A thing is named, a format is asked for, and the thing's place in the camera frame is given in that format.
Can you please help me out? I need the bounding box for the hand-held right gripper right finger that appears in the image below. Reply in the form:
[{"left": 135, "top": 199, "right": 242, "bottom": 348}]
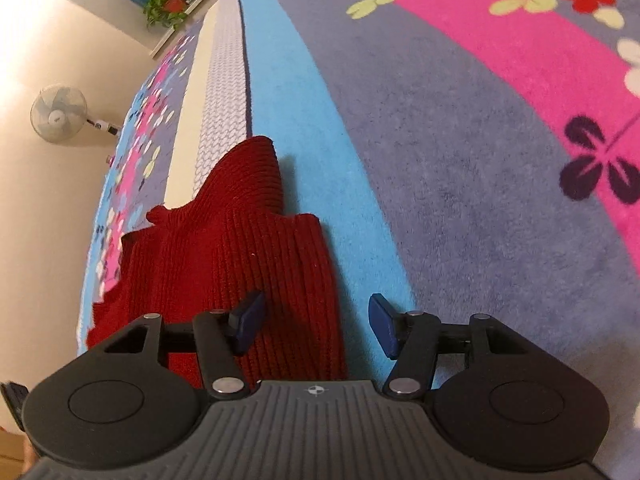
[{"left": 367, "top": 294, "right": 527, "bottom": 402}]

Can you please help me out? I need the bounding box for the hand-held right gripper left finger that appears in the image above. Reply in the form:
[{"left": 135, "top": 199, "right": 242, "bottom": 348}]
[{"left": 102, "top": 290, "right": 267, "bottom": 402}]

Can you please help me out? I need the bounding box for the red knit sweater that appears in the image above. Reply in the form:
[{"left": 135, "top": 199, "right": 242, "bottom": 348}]
[{"left": 86, "top": 135, "right": 350, "bottom": 392}]

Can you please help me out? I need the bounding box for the floral striped blanket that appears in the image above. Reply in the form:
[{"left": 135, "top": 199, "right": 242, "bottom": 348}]
[{"left": 75, "top": 0, "right": 640, "bottom": 480}]

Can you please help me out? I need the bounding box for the dark ribbed object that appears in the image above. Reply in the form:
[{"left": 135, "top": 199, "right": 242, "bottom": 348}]
[{"left": 0, "top": 381, "right": 29, "bottom": 433}]

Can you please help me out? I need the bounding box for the white standing fan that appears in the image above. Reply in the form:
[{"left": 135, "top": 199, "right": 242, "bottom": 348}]
[{"left": 30, "top": 83, "right": 124, "bottom": 147}]

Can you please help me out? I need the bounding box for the white window ledge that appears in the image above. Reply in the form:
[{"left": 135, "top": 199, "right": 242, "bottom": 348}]
[{"left": 150, "top": 0, "right": 251, "bottom": 61}]

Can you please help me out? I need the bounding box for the potted green plant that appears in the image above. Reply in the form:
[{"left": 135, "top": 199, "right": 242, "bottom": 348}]
[{"left": 143, "top": 0, "right": 202, "bottom": 32}]

